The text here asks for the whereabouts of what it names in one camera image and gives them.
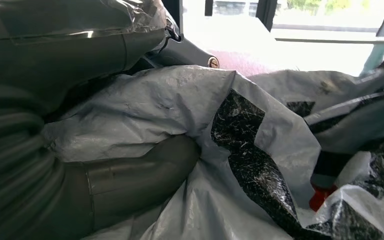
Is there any grey parcel bag torn hole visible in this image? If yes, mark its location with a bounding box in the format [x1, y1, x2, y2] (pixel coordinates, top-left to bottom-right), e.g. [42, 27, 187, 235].
[41, 64, 384, 240]

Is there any crumpled grey parcel bag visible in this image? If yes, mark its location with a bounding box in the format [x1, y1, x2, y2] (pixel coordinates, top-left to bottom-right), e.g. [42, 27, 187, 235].
[248, 62, 384, 115]

